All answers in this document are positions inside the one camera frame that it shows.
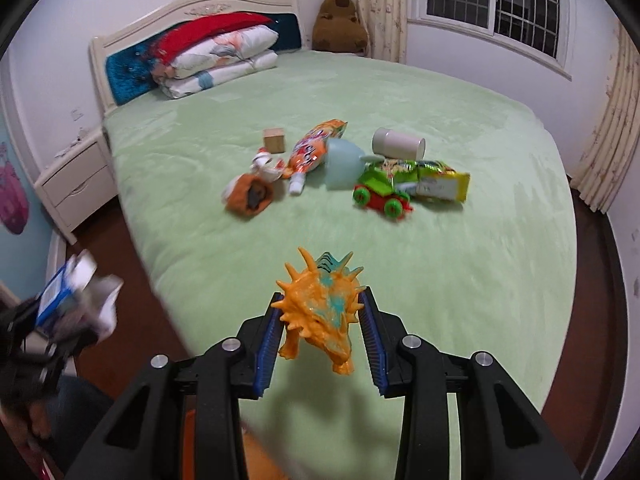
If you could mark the white patterned pillows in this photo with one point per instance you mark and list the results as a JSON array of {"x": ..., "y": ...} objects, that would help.
[{"x": 220, "y": 72}]

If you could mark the orange snack packet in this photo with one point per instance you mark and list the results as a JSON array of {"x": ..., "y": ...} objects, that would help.
[{"x": 312, "y": 152}]

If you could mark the person's jeans leg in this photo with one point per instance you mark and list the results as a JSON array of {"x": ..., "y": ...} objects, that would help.
[{"x": 75, "y": 410}]

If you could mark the floral folded quilt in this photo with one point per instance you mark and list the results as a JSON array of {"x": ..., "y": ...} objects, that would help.
[{"x": 235, "y": 42}]

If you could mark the wooden block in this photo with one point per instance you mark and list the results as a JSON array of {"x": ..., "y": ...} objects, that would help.
[{"x": 274, "y": 140}]

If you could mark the orange toy dinosaur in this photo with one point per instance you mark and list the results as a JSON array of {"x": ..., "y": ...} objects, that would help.
[{"x": 320, "y": 310}]

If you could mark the cream floral curtain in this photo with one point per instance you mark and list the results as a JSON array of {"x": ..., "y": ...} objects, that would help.
[
  {"x": 615, "y": 135},
  {"x": 380, "y": 5}
]

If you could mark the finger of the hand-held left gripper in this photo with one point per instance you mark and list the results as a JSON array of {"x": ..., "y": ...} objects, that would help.
[{"x": 75, "y": 342}]

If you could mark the white bed headboard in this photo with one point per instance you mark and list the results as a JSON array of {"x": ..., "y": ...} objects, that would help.
[{"x": 150, "y": 15}]

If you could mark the white cup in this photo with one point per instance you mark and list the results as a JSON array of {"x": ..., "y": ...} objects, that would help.
[{"x": 395, "y": 142}]

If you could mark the green toy truck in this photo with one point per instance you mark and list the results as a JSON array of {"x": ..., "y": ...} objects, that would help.
[{"x": 380, "y": 185}]

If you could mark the brown plush toy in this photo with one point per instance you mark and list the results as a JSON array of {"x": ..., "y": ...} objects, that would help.
[{"x": 337, "y": 25}]

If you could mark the green snack packet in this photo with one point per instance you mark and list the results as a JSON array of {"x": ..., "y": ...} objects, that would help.
[{"x": 440, "y": 180}]

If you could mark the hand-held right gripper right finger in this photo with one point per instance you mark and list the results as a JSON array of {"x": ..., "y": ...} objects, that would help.
[{"x": 372, "y": 345}]

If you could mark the translucent plastic cup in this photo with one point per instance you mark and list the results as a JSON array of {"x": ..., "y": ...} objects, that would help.
[{"x": 342, "y": 167}]

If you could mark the white nightstand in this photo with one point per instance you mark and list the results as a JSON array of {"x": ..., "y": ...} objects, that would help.
[{"x": 75, "y": 185}]

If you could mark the orange brown soft toy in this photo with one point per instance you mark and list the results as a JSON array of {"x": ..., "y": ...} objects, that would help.
[{"x": 240, "y": 192}]

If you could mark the blue white crushed carton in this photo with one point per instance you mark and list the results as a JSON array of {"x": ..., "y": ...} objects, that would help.
[{"x": 62, "y": 290}]

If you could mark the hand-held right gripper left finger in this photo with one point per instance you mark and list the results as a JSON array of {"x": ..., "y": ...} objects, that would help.
[{"x": 267, "y": 345}]

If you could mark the pink wall sticker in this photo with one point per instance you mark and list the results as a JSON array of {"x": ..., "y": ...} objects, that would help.
[{"x": 12, "y": 200}]

